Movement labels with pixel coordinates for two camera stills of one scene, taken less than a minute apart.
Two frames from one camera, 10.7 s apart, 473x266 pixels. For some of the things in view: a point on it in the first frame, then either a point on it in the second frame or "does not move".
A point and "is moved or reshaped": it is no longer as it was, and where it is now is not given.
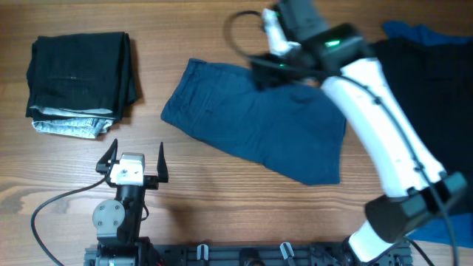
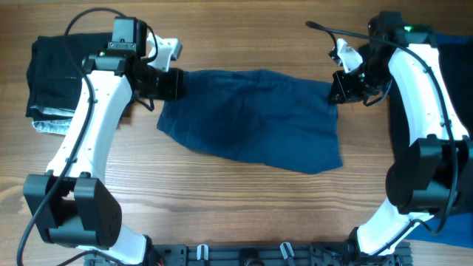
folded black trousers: (82, 71) does not move
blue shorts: (297, 131) is moved or reshaped
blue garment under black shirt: (440, 232) does not move
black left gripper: (151, 181) to (176, 84)
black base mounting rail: (259, 254) does not move
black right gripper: (267, 76) to (345, 93)
